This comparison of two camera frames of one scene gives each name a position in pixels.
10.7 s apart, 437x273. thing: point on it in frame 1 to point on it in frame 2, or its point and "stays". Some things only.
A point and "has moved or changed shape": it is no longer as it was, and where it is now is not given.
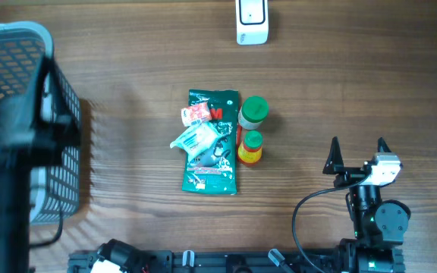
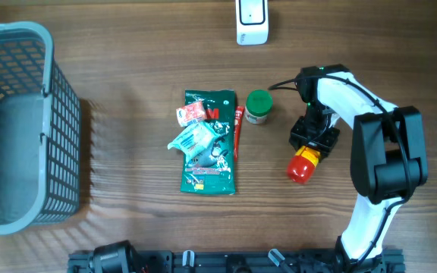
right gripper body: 350,175 to 315,129
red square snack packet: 195,114 has moved or changed shape
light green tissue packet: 196,139 stays
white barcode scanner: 252,22 stays
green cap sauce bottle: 250,150 to 301,167
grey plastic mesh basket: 8,57 stays
